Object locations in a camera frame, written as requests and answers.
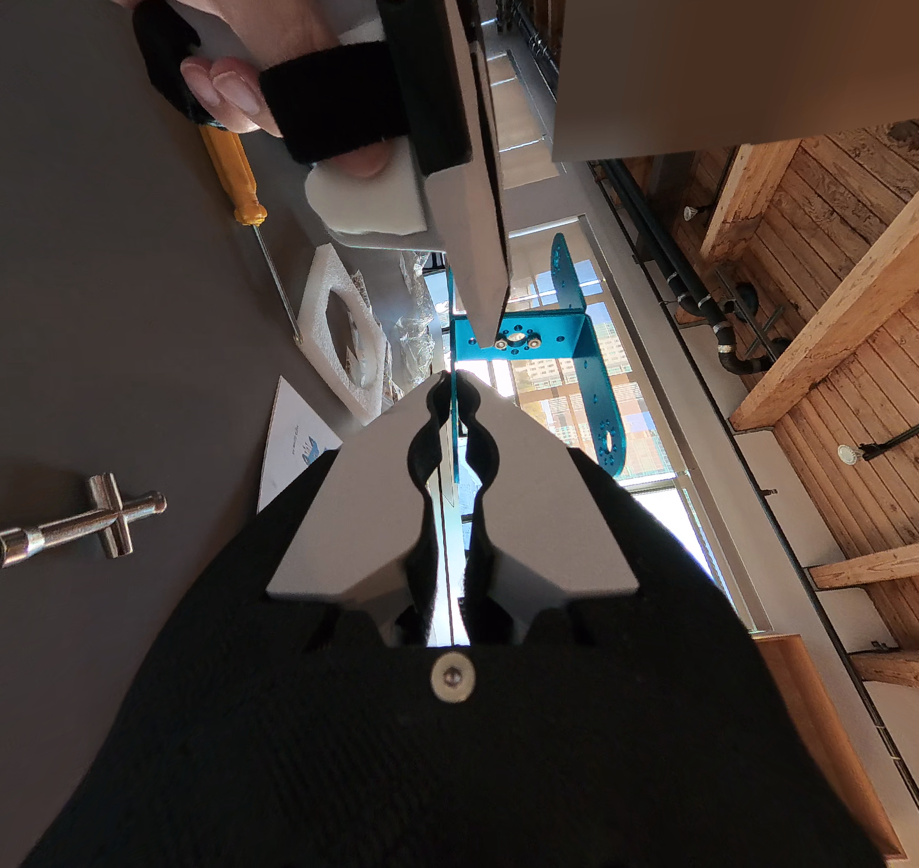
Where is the black ceiling pipe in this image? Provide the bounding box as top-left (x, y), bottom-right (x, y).
top-left (602, 159), bottom-right (791, 382)

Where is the white instruction sheet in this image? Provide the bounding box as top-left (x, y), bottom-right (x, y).
top-left (256, 376), bottom-right (346, 515)

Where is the short wooden ceiling beam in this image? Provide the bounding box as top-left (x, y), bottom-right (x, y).
top-left (700, 139), bottom-right (802, 263)

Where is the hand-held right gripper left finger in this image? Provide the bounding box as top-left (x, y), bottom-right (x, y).
top-left (266, 372), bottom-right (445, 645)

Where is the thick wooden ceiling beam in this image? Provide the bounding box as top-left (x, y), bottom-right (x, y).
top-left (728, 193), bottom-right (919, 432)

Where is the yellow handled screwdriver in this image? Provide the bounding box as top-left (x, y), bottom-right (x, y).
top-left (197, 124), bottom-right (304, 345)

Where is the cluster of clear screw bags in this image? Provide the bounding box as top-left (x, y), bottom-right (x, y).
top-left (345, 250), bottom-right (450, 409)

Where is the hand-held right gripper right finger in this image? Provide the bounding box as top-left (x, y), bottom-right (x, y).
top-left (457, 371), bottom-right (641, 645)

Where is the large window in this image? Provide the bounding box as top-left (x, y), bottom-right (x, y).
top-left (424, 214), bottom-right (763, 633)

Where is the metal cross wrench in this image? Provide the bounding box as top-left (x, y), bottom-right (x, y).
top-left (0, 473), bottom-right (168, 569)

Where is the person's left hand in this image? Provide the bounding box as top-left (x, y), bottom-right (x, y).
top-left (52, 0), bottom-right (392, 181)

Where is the blue metal bracket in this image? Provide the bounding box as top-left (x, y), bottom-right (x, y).
top-left (439, 232), bottom-right (627, 510)

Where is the white foam frame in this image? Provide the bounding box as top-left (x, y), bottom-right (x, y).
top-left (296, 243), bottom-right (394, 425)

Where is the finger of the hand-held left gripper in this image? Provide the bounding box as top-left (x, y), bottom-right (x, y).
top-left (422, 0), bottom-right (514, 348)

